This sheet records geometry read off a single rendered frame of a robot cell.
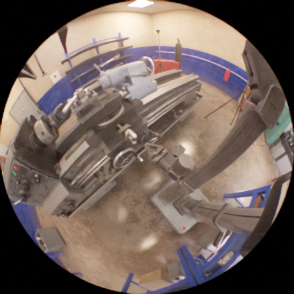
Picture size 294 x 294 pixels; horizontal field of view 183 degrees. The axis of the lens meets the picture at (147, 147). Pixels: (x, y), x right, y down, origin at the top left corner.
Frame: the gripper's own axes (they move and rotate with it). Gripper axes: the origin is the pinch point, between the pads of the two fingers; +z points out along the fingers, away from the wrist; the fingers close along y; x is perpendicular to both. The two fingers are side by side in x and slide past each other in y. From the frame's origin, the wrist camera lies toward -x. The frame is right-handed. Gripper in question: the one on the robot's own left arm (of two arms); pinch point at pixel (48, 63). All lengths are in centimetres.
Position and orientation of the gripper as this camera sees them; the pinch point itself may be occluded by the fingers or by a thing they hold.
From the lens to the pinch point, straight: 29.8
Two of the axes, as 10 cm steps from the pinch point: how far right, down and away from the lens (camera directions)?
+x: 5.4, 8.4, 0.6
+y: -8.2, 5.4, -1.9
